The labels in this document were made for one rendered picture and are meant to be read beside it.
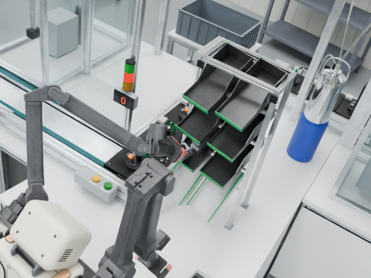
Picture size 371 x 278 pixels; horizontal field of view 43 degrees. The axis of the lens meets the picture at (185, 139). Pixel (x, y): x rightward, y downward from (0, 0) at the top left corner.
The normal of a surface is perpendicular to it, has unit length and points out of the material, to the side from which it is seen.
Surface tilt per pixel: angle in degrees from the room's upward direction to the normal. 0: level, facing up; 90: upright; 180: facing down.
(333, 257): 90
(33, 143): 56
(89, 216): 0
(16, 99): 0
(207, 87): 25
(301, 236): 90
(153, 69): 0
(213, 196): 45
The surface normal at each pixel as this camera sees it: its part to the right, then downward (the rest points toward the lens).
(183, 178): -0.35, -0.25
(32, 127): 0.31, 0.12
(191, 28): -0.52, 0.48
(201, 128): -0.13, -0.51
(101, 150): 0.17, -0.75
